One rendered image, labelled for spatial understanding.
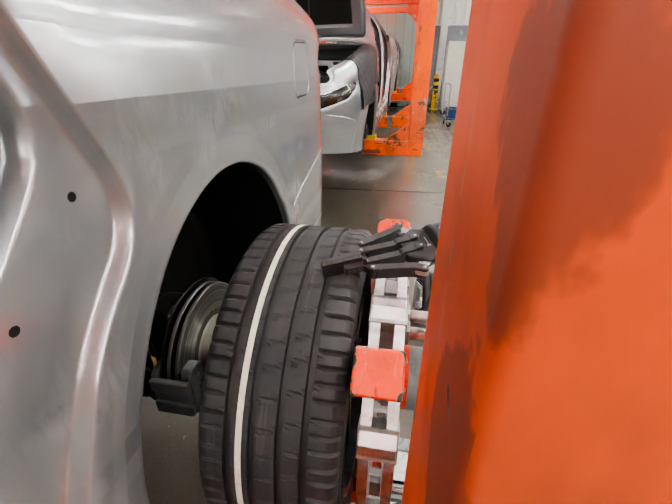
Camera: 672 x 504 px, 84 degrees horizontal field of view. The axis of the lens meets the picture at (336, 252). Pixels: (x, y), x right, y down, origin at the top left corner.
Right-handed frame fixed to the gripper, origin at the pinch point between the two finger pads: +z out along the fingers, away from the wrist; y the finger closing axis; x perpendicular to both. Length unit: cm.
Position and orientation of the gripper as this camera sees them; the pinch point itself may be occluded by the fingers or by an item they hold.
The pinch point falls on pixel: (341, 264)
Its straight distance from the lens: 64.7
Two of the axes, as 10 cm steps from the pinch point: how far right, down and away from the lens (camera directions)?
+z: -9.7, 2.2, -1.5
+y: -2.6, -6.7, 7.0
